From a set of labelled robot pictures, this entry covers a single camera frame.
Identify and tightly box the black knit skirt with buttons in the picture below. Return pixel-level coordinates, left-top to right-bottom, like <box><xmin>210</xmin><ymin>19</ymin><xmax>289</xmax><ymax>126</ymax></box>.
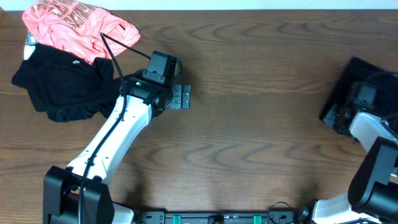
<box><xmin>319</xmin><ymin>57</ymin><xmax>397</xmax><ymax>132</ymax></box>

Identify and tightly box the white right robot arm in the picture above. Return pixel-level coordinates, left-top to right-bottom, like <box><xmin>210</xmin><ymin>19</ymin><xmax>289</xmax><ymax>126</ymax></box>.
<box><xmin>306</xmin><ymin>100</ymin><xmax>397</xmax><ymax>223</ymax></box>

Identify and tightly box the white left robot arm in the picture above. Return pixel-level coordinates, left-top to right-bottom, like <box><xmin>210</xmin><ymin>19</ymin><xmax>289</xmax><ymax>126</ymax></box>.
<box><xmin>43</xmin><ymin>77</ymin><xmax>192</xmax><ymax>223</ymax></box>

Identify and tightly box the black t-shirt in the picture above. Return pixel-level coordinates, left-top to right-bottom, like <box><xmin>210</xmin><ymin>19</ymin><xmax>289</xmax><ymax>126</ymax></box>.
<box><xmin>11</xmin><ymin>44</ymin><xmax>121</xmax><ymax>123</ymax></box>

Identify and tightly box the pink t-shirt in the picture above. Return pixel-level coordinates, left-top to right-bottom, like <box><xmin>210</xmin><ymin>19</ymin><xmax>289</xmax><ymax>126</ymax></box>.
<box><xmin>22</xmin><ymin>0</ymin><xmax>141</xmax><ymax>64</ymax></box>

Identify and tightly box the white garment under pile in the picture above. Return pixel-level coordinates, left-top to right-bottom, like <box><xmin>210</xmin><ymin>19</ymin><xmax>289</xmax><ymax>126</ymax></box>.
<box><xmin>24</xmin><ymin>32</ymin><xmax>38</xmax><ymax>60</ymax></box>

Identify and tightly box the black mounting rail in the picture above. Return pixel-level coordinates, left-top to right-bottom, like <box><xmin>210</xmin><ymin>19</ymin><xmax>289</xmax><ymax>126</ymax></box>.
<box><xmin>132</xmin><ymin>202</ymin><xmax>312</xmax><ymax>224</ymax></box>

